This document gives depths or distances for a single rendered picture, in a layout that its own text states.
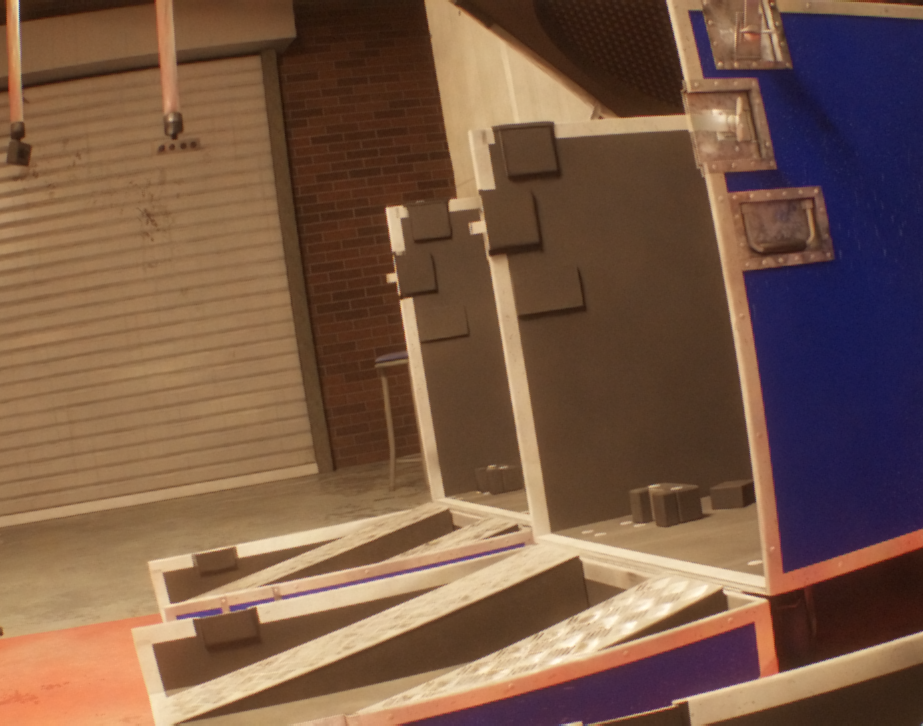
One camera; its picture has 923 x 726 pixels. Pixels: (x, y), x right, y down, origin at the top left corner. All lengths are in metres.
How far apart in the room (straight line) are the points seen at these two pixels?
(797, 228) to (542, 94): 2.96
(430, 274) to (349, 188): 4.46
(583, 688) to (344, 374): 6.21
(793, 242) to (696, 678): 0.58
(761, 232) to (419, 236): 1.84
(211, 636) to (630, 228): 1.13
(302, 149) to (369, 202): 0.55
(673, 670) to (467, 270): 2.00
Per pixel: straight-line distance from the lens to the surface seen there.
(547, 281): 2.37
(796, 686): 1.29
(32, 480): 7.20
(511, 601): 2.08
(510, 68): 4.51
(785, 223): 1.63
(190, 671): 2.26
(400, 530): 3.08
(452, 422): 3.33
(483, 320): 3.36
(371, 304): 7.69
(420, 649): 2.05
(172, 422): 7.26
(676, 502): 2.22
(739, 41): 1.64
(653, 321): 2.46
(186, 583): 3.23
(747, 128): 1.62
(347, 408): 7.60
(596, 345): 2.41
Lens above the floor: 0.53
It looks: 1 degrees down
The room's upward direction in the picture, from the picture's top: 9 degrees counter-clockwise
